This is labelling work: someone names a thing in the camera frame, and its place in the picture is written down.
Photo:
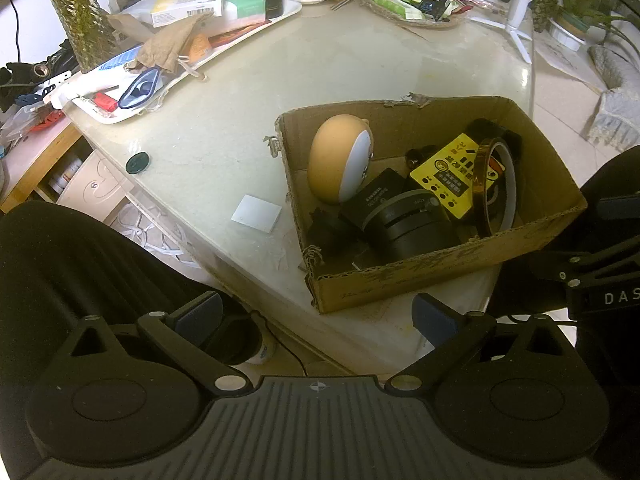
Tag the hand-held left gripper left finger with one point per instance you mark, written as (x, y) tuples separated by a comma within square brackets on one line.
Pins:
[(202, 312)]

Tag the person's left leg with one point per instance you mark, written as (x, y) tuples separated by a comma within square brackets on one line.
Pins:
[(75, 270)]

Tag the orange packet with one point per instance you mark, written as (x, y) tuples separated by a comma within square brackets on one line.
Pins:
[(200, 47)]

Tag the green wipes packet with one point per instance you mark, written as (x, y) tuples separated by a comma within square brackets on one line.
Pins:
[(395, 6)]

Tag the white blue packet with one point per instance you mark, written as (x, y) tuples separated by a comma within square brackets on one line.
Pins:
[(100, 67)]

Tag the wooden chopsticks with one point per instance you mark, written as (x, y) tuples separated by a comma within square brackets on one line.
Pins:
[(342, 1)]

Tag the round snack dish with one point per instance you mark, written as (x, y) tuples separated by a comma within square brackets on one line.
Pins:
[(450, 22)]

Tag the large black cylinder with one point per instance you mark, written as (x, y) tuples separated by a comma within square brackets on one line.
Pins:
[(410, 235)]

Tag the wooden side table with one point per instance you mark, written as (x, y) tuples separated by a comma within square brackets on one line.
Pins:
[(35, 160)]

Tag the brown cardboard box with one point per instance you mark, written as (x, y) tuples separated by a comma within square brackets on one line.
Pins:
[(400, 282)]

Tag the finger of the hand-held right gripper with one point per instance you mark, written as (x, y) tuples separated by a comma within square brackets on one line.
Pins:
[(617, 207), (575, 262)]

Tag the white paper sheet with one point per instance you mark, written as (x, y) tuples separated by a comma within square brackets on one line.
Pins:
[(565, 60)]

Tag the glass vase with bamboo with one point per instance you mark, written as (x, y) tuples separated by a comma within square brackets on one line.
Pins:
[(75, 15)]

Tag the white tray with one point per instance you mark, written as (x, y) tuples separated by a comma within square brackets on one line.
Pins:
[(287, 10)]

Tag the brown bear toy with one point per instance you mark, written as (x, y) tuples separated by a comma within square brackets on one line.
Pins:
[(335, 160)]

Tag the person's right leg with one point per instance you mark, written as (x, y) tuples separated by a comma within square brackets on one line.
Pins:
[(620, 175)]

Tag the potted aloe plant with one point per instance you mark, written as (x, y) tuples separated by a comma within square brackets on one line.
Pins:
[(567, 35)]

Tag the small dark round disc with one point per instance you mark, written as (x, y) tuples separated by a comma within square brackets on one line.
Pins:
[(136, 163)]

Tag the yellow white medicine box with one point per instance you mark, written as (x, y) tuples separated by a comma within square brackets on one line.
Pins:
[(187, 2)]

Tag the white cup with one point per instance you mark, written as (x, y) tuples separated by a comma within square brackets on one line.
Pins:
[(262, 352)]

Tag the mint green box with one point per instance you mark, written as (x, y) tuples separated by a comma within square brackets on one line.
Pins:
[(242, 7)]

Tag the small black plastic piece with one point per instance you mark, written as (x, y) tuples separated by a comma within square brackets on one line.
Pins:
[(420, 156)]

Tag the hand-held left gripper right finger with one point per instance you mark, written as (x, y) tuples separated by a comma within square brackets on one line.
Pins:
[(432, 317)]

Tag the yellow black patterned cup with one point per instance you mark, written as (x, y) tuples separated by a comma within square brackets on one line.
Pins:
[(544, 12)]

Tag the small black box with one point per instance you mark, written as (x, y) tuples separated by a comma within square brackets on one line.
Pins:
[(377, 195)]

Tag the amber tape roll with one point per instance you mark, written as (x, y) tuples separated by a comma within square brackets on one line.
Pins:
[(511, 182)]

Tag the small red packet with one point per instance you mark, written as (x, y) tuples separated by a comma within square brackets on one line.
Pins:
[(104, 102)]

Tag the grey fringed cloth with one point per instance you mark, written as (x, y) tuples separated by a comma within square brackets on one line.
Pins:
[(617, 110)]

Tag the black snack packet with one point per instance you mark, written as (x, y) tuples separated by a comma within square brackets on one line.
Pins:
[(432, 5)]

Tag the person's leg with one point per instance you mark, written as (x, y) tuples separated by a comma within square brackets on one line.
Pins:
[(75, 270), (620, 175)]

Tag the white cabinet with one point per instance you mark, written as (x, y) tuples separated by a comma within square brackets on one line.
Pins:
[(95, 187)]

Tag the white gimbal tripod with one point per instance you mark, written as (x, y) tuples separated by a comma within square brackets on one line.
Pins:
[(517, 5)]

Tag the yellow duck print card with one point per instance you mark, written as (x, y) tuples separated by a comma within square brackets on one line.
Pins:
[(450, 175)]

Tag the white square paper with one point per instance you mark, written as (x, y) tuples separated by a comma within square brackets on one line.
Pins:
[(256, 212)]

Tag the black pouch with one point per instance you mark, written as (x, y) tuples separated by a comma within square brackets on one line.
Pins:
[(20, 75)]

